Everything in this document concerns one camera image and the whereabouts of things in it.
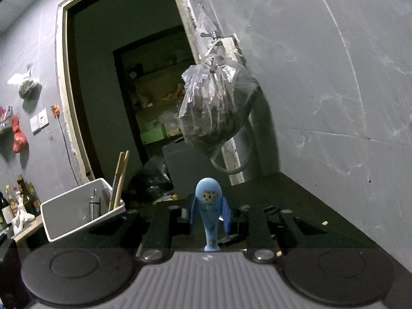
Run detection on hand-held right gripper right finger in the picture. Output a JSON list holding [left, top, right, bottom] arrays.
[[222, 197, 332, 262]]

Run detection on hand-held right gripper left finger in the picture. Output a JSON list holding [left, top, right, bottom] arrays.
[[93, 196, 198, 262]]

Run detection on blue cartoon print spoon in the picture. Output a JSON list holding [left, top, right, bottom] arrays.
[[195, 178, 223, 252]]

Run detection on wooden chopstick with purple band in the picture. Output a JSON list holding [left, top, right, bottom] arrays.
[[108, 152, 126, 212]]

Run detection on shiny metal utensil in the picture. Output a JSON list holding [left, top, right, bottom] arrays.
[[89, 188, 102, 221]]

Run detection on grey perforated utensil case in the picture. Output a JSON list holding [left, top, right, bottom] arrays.
[[40, 178, 127, 243]]

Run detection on dark grey cabinet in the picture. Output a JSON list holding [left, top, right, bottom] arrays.
[[162, 140, 232, 200]]

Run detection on black plastic bag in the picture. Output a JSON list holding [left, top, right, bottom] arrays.
[[127, 156, 176, 205]]

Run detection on green box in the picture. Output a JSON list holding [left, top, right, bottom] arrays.
[[141, 125, 167, 145]]

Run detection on clear plastic bag of dried goods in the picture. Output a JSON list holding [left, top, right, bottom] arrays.
[[178, 55, 260, 160]]

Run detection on cluttered storage shelf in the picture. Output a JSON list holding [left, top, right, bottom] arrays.
[[113, 24, 200, 155]]

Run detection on tall brown glass bottle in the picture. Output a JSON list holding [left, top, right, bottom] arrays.
[[17, 175, 42, 216]]

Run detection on white crumpled cloth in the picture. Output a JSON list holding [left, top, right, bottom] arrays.
[[11, 208, 35, 235]]

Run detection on small yellow sauce bottle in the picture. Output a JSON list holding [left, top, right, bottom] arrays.
[[6, 185, 17, 211]]

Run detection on dark pump bottle white label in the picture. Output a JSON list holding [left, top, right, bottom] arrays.
[[0, 191, 13, 226]]

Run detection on red plastic bag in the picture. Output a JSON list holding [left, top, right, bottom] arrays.
[[11, 115, 29, 153]]

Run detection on hanging bag of dark goods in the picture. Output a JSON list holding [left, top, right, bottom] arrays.
[[7, 66, 42, 99]]

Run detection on black power cable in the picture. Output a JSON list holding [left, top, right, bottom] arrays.
[[57, 117, 79, 181]]

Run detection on white wall switch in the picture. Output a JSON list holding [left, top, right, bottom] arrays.
[[30, 109, 49, 133]]

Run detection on door frame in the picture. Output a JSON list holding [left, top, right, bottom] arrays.
[[55, 0, 207, 184]]

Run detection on metal wall rack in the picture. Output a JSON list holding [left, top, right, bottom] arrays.
[[0, 105, 15, 136]]

